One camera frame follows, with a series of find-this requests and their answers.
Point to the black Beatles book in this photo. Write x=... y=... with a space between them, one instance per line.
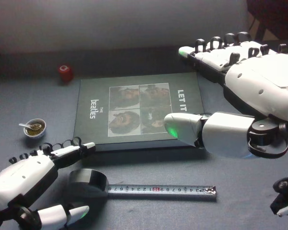
x=86 y=95

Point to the small toy bowl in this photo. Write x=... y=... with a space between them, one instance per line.
x=36 y=131

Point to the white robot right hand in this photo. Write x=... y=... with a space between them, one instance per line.
x=261 y=86

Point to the tiny white spoon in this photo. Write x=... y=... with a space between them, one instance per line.
x=24 y=125

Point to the grey table cloth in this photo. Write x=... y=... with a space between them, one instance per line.
x=158 y=215

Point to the dark wooden chair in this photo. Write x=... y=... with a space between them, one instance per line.
x=273 y=16

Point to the red cylinder block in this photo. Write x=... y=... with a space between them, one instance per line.
x=66 y=73

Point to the black white tape measure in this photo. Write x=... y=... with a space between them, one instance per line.
x=86 y=182

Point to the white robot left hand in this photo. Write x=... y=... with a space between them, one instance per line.
x=21 y=177

